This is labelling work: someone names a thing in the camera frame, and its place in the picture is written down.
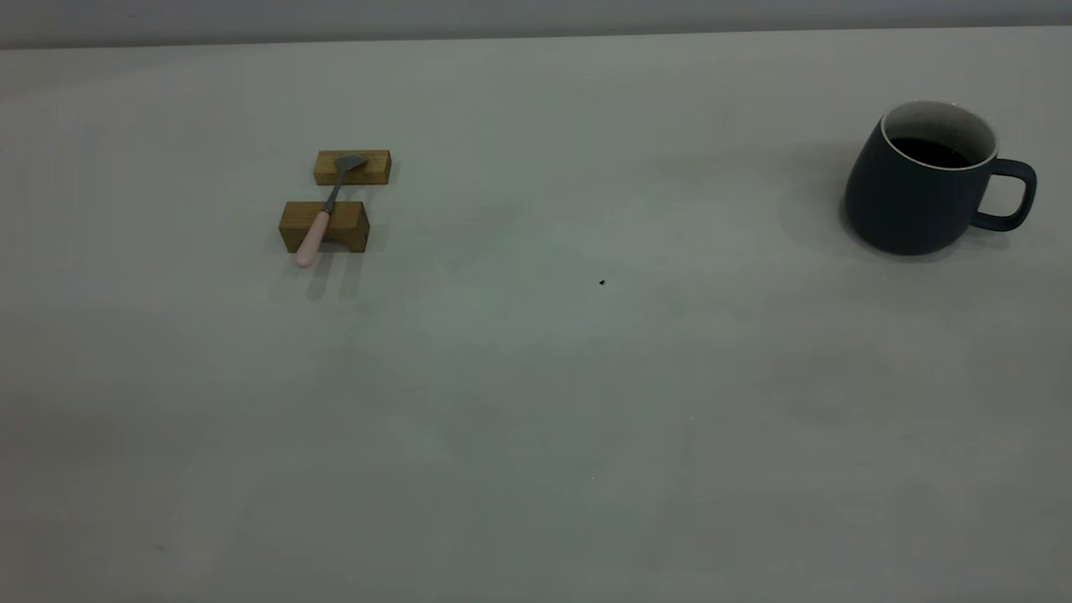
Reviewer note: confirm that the dark grey ceramic mug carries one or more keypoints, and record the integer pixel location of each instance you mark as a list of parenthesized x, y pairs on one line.
[(904, 201)]

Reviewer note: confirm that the black coffee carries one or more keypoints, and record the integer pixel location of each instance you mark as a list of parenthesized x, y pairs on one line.
[(930, 152)]

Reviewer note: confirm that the arched wooden block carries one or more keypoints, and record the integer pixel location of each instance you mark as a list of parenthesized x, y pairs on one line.
[(347, 222)]

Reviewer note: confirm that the flat wooden block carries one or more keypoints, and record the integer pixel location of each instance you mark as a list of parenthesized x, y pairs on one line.
[(377, 172)]

